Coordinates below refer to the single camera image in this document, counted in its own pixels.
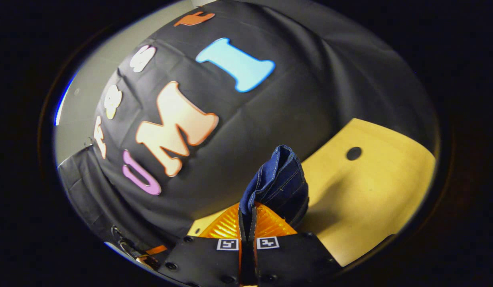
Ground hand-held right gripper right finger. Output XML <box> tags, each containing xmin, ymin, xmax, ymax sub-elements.
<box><xmin>248</xmin><ymin>202</ymin><xmax>343</xmax><ymax>287</ymax></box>

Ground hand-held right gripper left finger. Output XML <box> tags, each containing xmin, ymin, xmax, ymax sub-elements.
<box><xmin>158</xmin><ymin>202</ymin><xmax>247</xmax><ymax>287</ymax></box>

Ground black backdrop cloth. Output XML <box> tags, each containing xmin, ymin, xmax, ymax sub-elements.
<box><xmin>57</xmin><ymin>0</ymin><xmax>438</xmax><ymax>256</ymax></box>

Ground blue denim jeans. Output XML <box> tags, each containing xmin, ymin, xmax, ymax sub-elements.
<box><xmin>239</xmin><ymin>145</ymin><xmax>310</xmax><ymax>228</ymax></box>

